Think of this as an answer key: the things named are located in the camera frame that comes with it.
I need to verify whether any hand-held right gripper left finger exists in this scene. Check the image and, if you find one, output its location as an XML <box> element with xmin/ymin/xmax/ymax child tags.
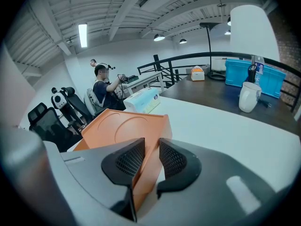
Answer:
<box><xmin>43</xmin><ymin>137</ymin><xmax>146</xmax><ymax>223</ymax></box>

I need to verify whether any white and blue tissue box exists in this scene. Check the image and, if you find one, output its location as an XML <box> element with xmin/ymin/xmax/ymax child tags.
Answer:
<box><xmin>123</xmin><ymin>88</ymin><xmax>162</xmax><ymax>114</ymax></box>

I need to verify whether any fluorescent ceiling light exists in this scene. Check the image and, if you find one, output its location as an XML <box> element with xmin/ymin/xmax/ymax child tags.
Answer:
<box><xmin>78</xmin><ymin>23</ymin><xmax>88</xmax><ymax>48</ymax></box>

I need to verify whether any orange and white tissue box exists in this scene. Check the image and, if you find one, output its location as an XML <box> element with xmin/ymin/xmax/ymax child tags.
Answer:
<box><xmin>190</xmin><ymin>65</ymin><xmax>206</xmax><ymax>82</ymax></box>

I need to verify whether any white ceramic mug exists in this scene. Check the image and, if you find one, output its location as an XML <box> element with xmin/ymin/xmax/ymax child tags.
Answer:
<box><xmin>238</xmin><ymin>81</ymin><xmax>262</xmax><ymax>113</ymax></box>

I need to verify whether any dark wooden table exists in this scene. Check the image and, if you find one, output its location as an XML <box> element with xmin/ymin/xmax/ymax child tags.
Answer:
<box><xmin>159</xmin><ymin>72</ymin><xmax>301</xmax><ymax>137</ymax></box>

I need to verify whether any black metal railing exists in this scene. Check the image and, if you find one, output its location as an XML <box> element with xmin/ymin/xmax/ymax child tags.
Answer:
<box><xmin>137</xmin><ymin>51</ymin><xmax>301</xmax><ymax>113</ymax></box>

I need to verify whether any blue plastic crate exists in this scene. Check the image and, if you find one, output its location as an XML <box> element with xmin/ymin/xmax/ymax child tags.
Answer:
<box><xmin>225</xmin><ymin>58</ymin><xmax>287</xmax><ymax>99</ymax></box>

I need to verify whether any orange box with lid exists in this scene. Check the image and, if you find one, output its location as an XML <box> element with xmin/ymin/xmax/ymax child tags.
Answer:
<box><xmin>72</xmin><ymin>108</ymin><xmax>174</xmax><ymax>212</ymax></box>

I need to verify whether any black pen holder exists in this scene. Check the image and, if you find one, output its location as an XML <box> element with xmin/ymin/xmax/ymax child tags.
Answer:
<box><xmin>247</xmin><ymin>64</ymin><xmax>258</xmax><ymax>83</ymax></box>

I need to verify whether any clear plastic water bottle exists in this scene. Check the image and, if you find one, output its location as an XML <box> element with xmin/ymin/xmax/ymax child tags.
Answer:
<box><xmin>254</xmin><ymin>55</ymin><xmax>265</xmax><ymax>86</ymax></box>

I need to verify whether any white container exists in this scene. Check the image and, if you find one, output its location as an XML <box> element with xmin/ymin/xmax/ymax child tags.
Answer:
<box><xmin>213</xmin><ymin>57</ymin><xmax>228</xmax><ymax>72</ymax></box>

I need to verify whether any black floor lamp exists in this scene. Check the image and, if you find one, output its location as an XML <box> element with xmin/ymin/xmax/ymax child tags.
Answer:
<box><xmin>199</xmin><ymin>22</ymin><xmax>227</xmax><ymax>81</ymax></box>

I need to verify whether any white table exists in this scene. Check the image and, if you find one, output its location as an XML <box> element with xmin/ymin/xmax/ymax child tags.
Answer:
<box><xmin>122</xmin><ymin>71</ymin><xmax>165</xmax><ymax>97</ymax></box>

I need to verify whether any white lampshade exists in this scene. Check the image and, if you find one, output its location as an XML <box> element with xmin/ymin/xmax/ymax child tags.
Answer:
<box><xmin>230</xmin><ymin>4</ymin><xmax>281</xmax><ymax>63</ymax></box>

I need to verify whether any black power plug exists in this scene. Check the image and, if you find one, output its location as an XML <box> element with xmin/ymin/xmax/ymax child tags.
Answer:
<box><xmin>257</xmin><ymin>98</ymin><xmax>273</xmax><ymax>108</ymax></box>

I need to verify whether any black mesh office chair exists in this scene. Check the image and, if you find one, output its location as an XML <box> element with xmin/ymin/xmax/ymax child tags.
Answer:
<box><xmin>27</xmin><ymin>102</ymin><xmax>83</xmax><ymax>153</ymax></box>

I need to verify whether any white and black backpack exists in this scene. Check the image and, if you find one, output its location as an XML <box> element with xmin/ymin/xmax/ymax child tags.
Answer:
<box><xmin>51</xmin><ymin>87</ymin><xmax>67</xmax><ymax>110</ymax></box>

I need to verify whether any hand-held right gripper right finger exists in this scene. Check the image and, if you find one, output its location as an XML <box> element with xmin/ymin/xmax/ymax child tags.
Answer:
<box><xmin>156</xmin><ymin>137</ymin><xmax>277</xmax><ymax>225</ymax></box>

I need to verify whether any black padded office chair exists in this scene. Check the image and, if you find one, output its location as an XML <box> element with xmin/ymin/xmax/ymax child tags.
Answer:
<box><xmin>61</xmin><ymin>86</ymin><xmax>95</xmax><ymax>127</ymax></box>

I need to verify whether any white backed office chair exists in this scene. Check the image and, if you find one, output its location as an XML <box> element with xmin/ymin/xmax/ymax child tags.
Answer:
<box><xmin>83</xmin><ymin>88</ymin><xmax>104</xmax><ymax>117</ymax></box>

